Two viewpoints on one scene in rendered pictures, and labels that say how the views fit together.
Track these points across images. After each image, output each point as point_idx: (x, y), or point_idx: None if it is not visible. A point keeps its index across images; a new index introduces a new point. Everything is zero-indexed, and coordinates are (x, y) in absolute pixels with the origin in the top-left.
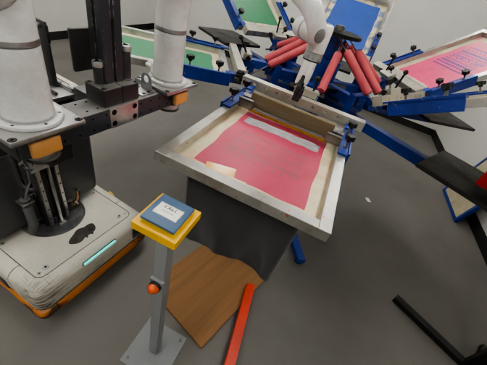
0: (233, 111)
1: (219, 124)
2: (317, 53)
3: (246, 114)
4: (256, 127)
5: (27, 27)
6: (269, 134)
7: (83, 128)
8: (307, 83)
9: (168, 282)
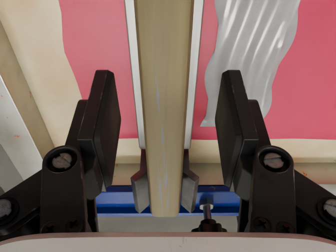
0: (211, 164)
1: (330, 158)
2: None
3: (198, 135)
4: (285, 81)
5: None
6: (316, 21)
7: None
8: (82, 238)
9: None
